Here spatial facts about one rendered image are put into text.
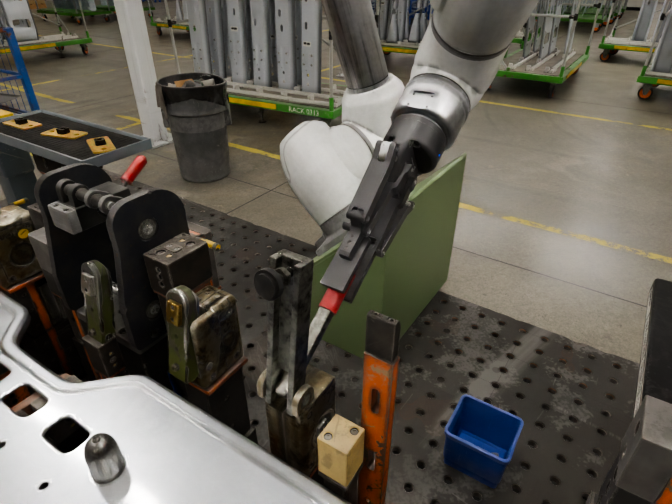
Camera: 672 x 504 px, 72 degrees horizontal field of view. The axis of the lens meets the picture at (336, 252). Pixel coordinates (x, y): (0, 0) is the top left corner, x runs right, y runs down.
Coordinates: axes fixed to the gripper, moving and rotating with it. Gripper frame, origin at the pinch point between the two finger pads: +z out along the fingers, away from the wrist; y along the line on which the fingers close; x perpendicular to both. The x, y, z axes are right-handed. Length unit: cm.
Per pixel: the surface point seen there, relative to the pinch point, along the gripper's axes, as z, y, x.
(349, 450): 17.2, 1.7, 9.5
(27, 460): 33.7, 4.7, -20.5
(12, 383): 29.8, 2.2, -32.7
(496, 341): -17, -64, 11
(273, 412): 17.8, -2.5, -1.2
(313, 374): 12.3, -3.2, 0.6
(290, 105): -215, -244, -256
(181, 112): -115, -146, -243
